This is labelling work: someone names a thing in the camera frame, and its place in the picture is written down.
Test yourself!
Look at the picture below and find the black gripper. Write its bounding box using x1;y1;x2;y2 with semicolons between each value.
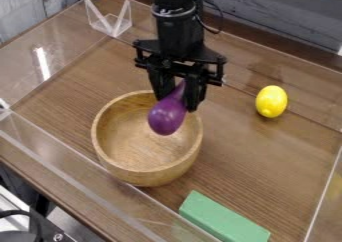
133;9;227;112

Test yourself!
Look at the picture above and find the purple toy eggplant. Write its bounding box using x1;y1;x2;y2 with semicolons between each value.
148;82;187;136

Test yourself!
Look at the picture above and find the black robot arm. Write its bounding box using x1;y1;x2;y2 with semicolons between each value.
133;0;227;112

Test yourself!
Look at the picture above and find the brown wooden bowl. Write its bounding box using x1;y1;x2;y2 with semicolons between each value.
91;90;203;187

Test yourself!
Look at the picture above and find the yellow toy lemon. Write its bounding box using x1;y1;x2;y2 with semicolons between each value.
255;85;288;118

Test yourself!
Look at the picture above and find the green rectangular block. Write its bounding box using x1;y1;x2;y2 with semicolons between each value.
179;190;271;242

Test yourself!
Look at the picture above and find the clear acrylic corner bracket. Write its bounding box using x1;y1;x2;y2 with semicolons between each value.
84;0;132;38

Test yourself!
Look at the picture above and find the clear acrylic tray enclosure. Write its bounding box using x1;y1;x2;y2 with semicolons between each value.
0;5;342;242

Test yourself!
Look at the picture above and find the black cable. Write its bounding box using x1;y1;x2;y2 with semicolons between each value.
0;209;44;242

